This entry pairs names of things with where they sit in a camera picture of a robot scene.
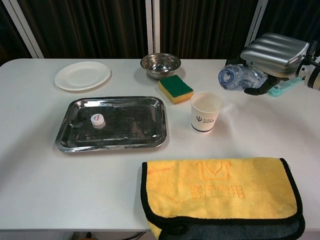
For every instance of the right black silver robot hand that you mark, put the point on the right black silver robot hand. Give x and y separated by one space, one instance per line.
275 55

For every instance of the clear plastic water bottle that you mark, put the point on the clear plastic water bottle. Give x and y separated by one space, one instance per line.
237 77

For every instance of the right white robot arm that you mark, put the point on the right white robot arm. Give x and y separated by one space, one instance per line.
312 77

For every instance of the white paper cup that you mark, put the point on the white paper cup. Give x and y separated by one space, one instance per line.
205 117

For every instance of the white bottle cap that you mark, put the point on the white bottle cap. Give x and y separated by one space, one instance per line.
97 120

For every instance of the teal steel scrubber package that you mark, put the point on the teal steel scrubber package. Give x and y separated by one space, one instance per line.
282 90

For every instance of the green yellow sponge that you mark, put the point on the green yellow sponge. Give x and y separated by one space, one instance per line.
175 87

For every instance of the stainless steel bowl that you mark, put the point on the stainless steel bowl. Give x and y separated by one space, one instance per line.
160 65

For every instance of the yellow microfiber towel black trim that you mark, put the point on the yellow microfiber towel black trim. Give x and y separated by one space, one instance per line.
220 195

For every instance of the stainless steel tray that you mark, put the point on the stainless steel tray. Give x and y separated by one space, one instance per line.
130 125

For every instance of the white paper plate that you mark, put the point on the white paper plate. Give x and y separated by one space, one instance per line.
82 75

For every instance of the white partition post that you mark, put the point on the white partition post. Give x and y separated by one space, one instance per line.
152 27
257 20
25 30

